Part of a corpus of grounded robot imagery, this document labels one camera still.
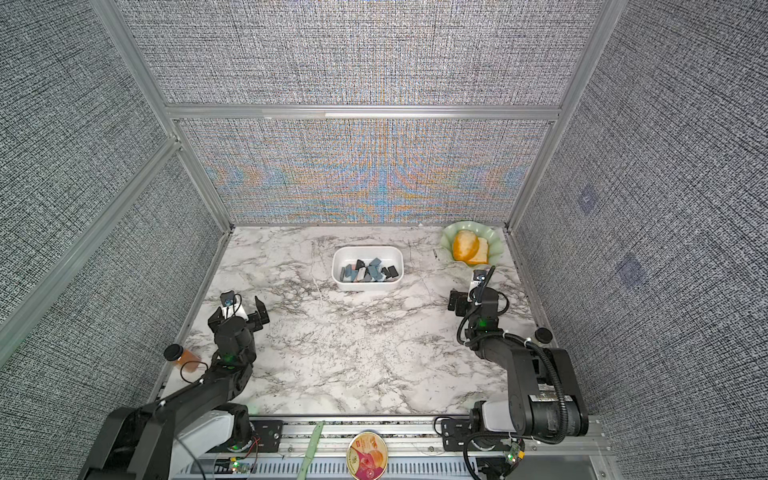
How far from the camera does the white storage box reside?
1015 mm

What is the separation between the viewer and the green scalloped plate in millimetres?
1055

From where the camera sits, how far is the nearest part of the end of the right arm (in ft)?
2.73
